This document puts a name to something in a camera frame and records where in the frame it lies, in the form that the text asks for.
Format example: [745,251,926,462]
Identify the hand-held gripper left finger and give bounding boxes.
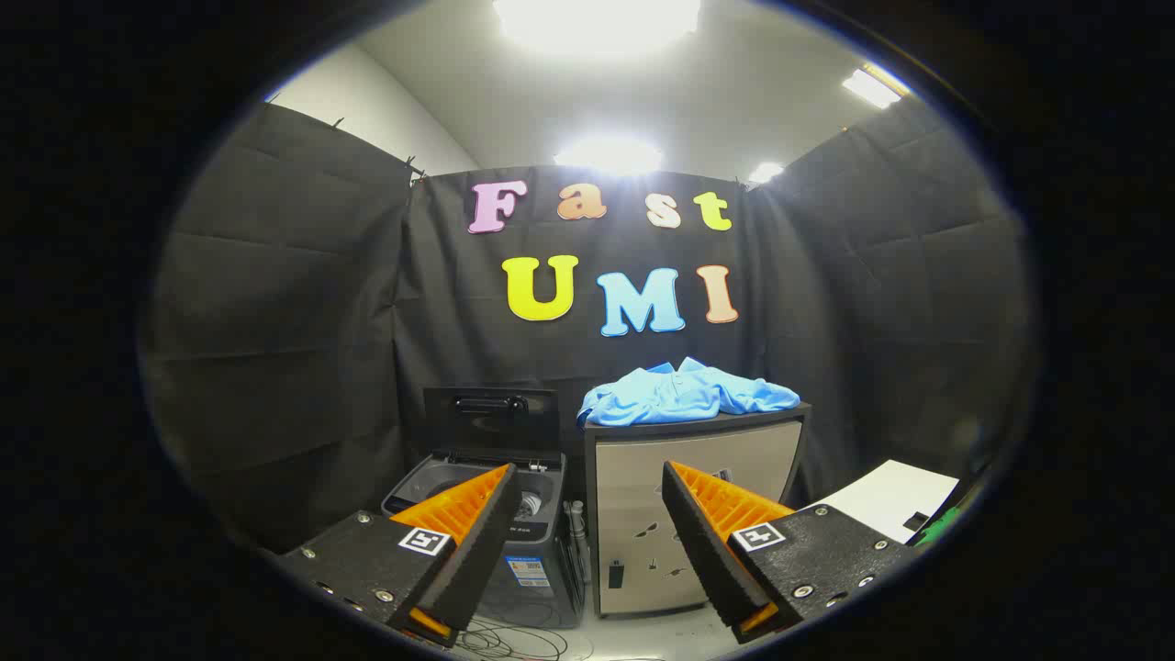
[275,464,520,648]

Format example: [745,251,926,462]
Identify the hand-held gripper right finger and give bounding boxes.
[661,461,919,644]

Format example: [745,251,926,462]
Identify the dark grey washing machine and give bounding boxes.
[381,450,588,630]

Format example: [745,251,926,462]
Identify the light blue polo shirt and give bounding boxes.
[576,356,801,429]

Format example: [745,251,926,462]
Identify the grey cabinet with dark top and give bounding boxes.
[584,402,813,618]

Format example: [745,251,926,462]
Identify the white board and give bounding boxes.
[812,459,960,544]

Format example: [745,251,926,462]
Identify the green object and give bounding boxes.
[913,505,963,550]

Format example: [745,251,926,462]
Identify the black backdrop cloth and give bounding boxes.
[138,101,1038,552]

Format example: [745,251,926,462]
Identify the round ceiling light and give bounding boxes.
[554,138,664,177]

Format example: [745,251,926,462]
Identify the long ceiling light panel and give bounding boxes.
[842,66,905,109]

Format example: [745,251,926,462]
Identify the large ceiling light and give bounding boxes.
[493,0,703,51]

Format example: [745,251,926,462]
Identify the black floor cables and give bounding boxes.
[454,617,598,661]

